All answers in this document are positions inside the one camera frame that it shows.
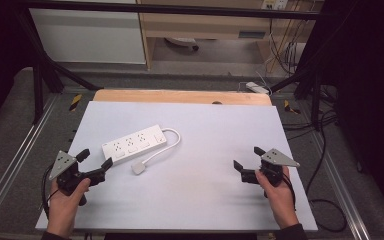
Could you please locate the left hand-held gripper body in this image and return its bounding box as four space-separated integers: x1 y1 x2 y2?
48 150 107 207

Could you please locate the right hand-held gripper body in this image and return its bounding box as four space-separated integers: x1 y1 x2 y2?
240 148 301 198

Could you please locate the person's left hand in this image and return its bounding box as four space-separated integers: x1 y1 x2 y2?
45 177 92 235

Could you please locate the person's right hand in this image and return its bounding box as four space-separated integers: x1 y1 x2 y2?
255 166 300 230

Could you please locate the white plug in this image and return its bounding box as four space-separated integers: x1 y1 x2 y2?
131 161 147 176

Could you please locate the white table mat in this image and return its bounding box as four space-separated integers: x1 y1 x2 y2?
34 100 319 233

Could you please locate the small white floor power strip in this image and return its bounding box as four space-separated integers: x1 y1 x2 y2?
245 81 271 96

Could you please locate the wooden table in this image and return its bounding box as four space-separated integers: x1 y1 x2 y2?
92 88 273 107

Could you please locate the white cabinet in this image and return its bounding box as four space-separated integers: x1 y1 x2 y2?
29 7 147 66

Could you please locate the black curtain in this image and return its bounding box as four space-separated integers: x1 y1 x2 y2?
308 0 384 229
0 0 38 136

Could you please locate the chair base with wheel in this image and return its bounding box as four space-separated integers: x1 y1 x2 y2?
163 36 201 52

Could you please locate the wooden desk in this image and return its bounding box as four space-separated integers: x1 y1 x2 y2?
136 0 326 71

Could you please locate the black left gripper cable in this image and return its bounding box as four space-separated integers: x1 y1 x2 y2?
40 164 62 219

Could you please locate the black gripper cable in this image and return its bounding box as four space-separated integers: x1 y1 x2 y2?
40 164 62 219
281 172 297 212

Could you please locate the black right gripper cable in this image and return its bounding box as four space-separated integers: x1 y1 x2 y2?
281 172 297 212

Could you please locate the aluminium rail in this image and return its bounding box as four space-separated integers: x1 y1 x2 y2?
311 131 372 240
0 94 62 232

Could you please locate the white power strip cable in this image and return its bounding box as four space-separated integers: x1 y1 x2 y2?
141 127 183 167

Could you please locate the black floor cable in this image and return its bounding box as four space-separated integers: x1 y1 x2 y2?
281 83 350 234

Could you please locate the bundle of hanging cables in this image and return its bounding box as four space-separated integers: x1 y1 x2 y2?
265 13 312 77

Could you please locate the white wall socket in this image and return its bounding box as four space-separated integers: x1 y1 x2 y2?
261 0 290 11

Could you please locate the black metal frame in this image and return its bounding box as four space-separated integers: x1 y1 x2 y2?
13 0 335 132

